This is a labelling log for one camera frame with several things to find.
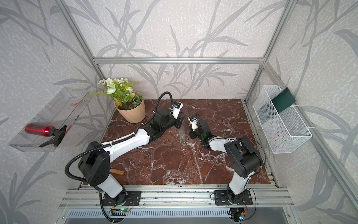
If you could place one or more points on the clear plastic bottle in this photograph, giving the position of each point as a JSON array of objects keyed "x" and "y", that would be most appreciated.
[{"x": 184, "y": 133}]

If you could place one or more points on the clear plastic wall tray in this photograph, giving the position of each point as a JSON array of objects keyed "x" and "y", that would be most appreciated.
[{"x": 64, "y": 109}]

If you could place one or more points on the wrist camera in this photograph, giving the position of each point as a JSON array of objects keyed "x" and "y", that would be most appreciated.
[
  {"x": 176, "y": 108},
  {"x": 192, "y": 122}
]

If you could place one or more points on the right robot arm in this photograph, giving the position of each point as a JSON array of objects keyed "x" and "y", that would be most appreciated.
[{"x": 244, "y": 157}]

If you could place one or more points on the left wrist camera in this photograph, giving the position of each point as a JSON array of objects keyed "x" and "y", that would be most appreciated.
[{"x": 176, "y": 108}]

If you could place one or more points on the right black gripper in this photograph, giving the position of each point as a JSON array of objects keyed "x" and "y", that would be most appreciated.
[{"x": 192, "y": 136}]

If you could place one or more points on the white wire mesh basket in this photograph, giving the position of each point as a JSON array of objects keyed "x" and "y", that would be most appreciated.
[{"x": 286, "y": 131}]

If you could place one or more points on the wooden handled tool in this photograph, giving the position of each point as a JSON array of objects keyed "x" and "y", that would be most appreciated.
[{"x": 117, "y": 172}]

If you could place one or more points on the potted green plant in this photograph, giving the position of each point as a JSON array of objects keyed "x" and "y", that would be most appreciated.
[{"x": 129, "y": 103}]

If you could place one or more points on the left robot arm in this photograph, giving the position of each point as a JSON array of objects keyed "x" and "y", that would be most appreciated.
[{"x": 96, "y": 164}]

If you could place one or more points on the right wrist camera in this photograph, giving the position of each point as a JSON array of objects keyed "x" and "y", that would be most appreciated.
[{"x": 192, "y": 122}]

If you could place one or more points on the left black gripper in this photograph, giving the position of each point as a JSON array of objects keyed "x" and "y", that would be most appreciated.
[{"x": 178, "y": 121}]

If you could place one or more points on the red spray bottle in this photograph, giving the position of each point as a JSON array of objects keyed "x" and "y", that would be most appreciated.
[{"x": 47, "y": 131}]

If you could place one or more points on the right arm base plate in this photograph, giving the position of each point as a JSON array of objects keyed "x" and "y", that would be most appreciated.
[{"x": 226, "y": 197}]

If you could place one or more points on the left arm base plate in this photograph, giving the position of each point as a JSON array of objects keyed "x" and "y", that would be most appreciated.
[{"x": 126, "y": 198}]

